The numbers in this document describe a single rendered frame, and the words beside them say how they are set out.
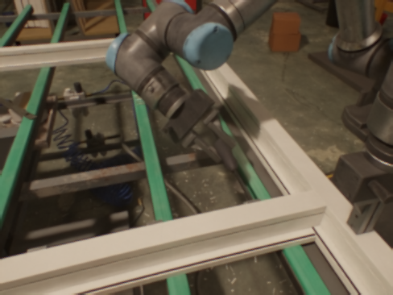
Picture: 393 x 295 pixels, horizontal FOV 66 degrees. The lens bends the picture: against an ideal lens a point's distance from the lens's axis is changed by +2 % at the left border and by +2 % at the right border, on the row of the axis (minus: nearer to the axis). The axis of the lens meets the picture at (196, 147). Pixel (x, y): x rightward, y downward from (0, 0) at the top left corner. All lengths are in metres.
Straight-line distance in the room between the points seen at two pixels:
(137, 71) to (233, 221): 0.38
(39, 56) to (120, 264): 1.06
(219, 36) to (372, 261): 0.45
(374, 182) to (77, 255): 0.44
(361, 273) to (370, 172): 0.20
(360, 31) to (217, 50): 0.75
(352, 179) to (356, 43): 0.89
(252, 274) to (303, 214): 1.01
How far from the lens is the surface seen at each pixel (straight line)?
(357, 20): 1.24
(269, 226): 0.57
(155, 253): 0.53
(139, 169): 0.81
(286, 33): 3.94
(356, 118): 0.49
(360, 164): 0.46
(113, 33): 4.54
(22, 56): 1.45
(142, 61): 0.70
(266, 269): 1.60
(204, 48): 0.59
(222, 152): 0.68
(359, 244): 0.57
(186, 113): 0.68
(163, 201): 0.67
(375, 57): 1.31
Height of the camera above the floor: 1.36
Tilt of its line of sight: 38 degrees down
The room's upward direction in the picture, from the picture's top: 1 degrees counter-clockwise
